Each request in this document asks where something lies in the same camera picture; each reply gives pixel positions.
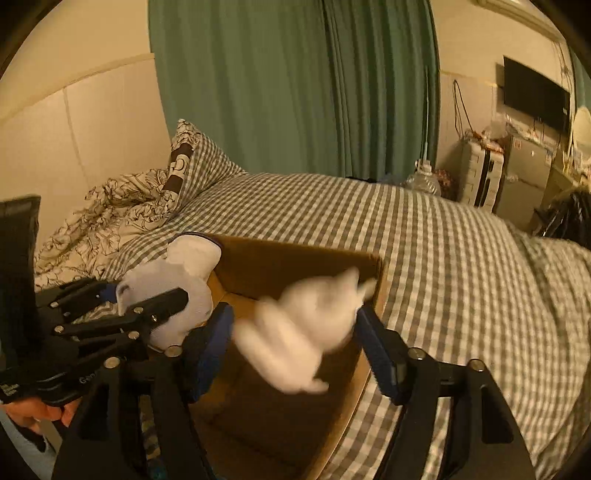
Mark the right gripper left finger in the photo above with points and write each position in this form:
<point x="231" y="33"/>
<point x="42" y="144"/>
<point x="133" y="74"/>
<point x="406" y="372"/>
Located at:
<point x="183" y="374"/>

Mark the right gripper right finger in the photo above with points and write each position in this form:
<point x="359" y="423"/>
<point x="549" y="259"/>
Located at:
<point x="411" y="379"/>

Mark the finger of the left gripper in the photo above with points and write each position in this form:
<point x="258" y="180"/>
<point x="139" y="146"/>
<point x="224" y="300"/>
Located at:
<point x="142" y="317"/>
<point x="86" y="293"/>

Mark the white tape roll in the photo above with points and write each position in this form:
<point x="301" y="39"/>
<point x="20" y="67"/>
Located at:
<point x="177" y="282"/>

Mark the left hand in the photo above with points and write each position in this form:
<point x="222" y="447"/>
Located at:
<point x="28" y="413"/>

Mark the grey checkered bed cover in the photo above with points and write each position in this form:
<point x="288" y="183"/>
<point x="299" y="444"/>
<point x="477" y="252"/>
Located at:
<point x="461" y="283"/>

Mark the checkered pillow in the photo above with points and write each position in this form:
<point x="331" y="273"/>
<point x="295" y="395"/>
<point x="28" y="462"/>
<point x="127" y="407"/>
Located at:
<point x="195" y="164"/>

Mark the clear water jug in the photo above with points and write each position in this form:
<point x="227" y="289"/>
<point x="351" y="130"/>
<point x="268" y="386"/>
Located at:
<point x="423" y="179"/>

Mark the white suitcase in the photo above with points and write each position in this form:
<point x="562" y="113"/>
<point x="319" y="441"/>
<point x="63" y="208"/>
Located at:
<point x="480" y="177"/>

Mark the black jacket on chair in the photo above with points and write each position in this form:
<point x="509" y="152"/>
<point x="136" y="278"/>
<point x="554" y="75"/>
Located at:
<point x="567" y="217"/>

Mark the grey mini fridge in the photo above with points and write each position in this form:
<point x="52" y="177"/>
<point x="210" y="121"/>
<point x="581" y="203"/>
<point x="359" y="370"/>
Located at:
<point x="524" y="178"/>

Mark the white round vanity mirror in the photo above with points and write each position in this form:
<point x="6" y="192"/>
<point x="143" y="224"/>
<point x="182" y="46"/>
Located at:
<point x="581" y="132"/>

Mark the green side curtain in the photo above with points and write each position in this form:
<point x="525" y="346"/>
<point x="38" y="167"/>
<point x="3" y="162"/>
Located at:
<point x="582" y="82"/>

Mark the white air conditioner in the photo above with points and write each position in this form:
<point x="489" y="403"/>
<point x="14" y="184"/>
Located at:
<point x="526" y="13"/>

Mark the black wall television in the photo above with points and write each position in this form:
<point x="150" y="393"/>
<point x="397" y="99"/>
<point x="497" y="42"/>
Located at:
<point x="534" y="94"/>

